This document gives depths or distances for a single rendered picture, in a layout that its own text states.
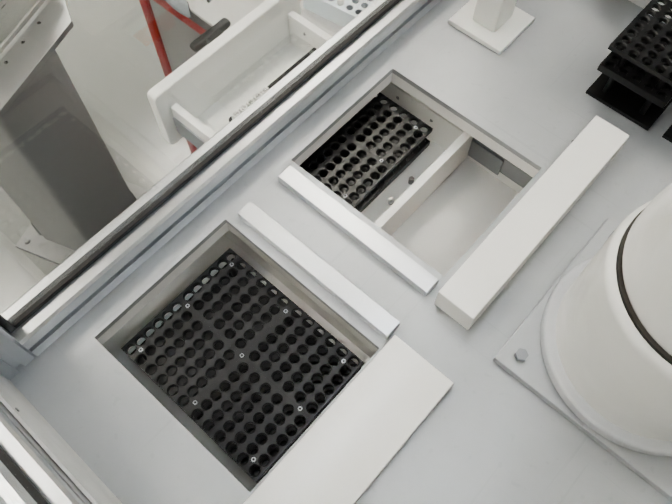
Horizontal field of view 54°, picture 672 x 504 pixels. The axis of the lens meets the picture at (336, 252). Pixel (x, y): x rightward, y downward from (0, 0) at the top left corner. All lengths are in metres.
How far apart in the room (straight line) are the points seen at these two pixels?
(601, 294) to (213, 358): 0.43
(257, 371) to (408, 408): 0.18
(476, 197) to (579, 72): 0.22
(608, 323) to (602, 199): 0.28
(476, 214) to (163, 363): 0.47
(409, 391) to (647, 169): 0.42
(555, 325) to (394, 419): 0.20
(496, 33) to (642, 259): 0.51
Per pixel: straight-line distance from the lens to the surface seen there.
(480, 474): 0.71
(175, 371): 0.82
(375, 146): 0.91
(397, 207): 0.86
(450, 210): 0.95
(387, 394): 0.70
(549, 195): 0.81
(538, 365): 0.74
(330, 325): 0.85
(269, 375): 0.77
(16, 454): 0.61
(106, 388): 0.76
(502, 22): 0.99
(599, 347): 0.65
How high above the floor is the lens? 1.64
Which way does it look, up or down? 64 degrees down
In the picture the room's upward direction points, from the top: straight up
